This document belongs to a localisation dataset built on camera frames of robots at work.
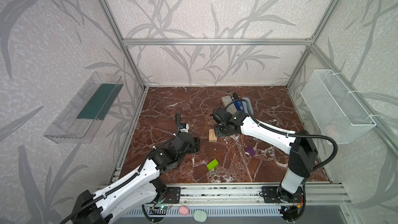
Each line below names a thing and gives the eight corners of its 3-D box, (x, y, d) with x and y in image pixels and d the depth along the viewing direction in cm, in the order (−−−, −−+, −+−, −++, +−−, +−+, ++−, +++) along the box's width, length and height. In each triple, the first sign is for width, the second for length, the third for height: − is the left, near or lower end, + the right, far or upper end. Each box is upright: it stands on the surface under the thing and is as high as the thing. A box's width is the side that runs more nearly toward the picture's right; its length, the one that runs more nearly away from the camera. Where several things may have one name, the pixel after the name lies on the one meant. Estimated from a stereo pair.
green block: (210, 171, 83) (210, 170, 81) (206, 166, 85) (206, 164, 83) (219, 164, 85) (219, 163, 83) (215, 159, 87) (215, 157, 85)
